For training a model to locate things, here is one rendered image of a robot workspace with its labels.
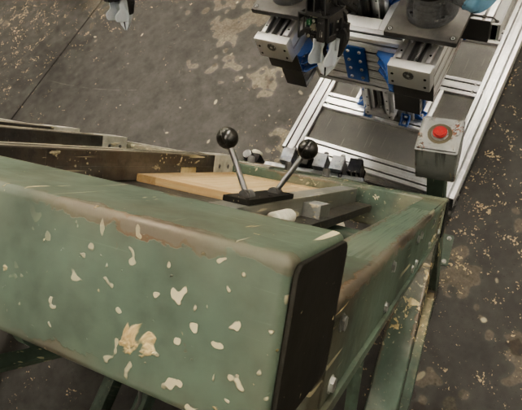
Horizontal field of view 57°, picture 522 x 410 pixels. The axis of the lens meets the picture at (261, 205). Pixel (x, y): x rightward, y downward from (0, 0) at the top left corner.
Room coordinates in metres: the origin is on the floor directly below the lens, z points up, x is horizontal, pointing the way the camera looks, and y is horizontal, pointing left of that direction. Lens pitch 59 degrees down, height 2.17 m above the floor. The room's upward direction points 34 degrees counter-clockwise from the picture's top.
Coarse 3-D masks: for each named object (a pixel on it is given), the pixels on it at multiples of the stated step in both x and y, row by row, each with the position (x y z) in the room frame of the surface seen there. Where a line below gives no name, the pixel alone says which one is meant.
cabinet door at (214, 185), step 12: (144, 180) 0.77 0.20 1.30; (156, 180) 0.74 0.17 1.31; (168, 180) 0.72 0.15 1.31; (180, 180) 0.73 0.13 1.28; (192, 180) 0.75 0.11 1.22; (204, 180) 0.76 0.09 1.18; (216, 180) 0.77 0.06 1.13; (228, 180) 0.79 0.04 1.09; (252, 180) 0.81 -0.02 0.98; (264, 180) 0.82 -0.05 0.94; (192, 192) 0.66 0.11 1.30; (204, 192) 0.64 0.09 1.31; (216, 192) 0.62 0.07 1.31; (228, 192) 0.60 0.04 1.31
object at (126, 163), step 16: (0, 144) 0.71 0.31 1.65; (16, 144) 0.73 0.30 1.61; (32, 144) 0.77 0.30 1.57; (48, 144) 0.79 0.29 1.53; (32, 160) 0.71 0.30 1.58; (48, 160) 0.73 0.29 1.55; (64, 160) 0.74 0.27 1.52; (80, 160) 0.75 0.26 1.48; (96, 160) 0.77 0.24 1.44; (112, 160) 0.78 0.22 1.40; (128, 160) 0.80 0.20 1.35; (144, 160) 0.82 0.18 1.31; (160, 160) 0.84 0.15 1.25; (176, 160) 0.86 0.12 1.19; (192, 160) 0.89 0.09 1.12; (208, 160) 0.92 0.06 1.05; (224, 160) 0.95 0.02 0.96; (96, 176) 0.75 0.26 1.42; (112, 176) 0.76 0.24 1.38; (128, 176) 0.78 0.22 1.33
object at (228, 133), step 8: (224, 128) 0.53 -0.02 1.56; (232, 128) 0.53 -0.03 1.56; (216, 136) 0.53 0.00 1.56; (224, 136) 0.52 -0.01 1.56; (232, 136) 0.52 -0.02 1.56; (224, 144) 0.51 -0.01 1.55; (232, 144) 0.51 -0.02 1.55; (232, 152) 0.50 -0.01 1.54; (232, 160) 0.49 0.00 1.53; (240, 168) 0.48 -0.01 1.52; (240, 176) 0.47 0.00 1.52; (240, 184) 0.46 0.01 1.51; (240, 192) 0.44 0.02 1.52; (248, 192) 0.43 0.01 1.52
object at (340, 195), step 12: (288, 192) 0.53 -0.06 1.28; (300, 192) 0.54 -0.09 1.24; (312, 192) 0.54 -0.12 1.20; (324, 192) 0.55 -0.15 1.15; (336, 192) 0.56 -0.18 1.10; (348, 192) 0.60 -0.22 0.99; (228, 204) 0.41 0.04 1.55; (240, 204) 0.41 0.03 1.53; (264, 204) 0.42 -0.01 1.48; (276, 204) 0.44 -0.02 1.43; (288, 204) 0.45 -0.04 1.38; (300, 204) 0.47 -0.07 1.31; (336, 204) 0.55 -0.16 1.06
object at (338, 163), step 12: (288, 156) 0.96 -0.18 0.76; (324, 156) 0.87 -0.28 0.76; (336, 156) 0.85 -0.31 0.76; (300, 168) 0.90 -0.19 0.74; (312, 168) 0.90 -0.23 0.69; (336, 168) 0.81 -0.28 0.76; (348, 168) 0.78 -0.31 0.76; (360, 168) 0.76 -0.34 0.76; (348, 180) 0.72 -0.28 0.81; (360, 180) 0.73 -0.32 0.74
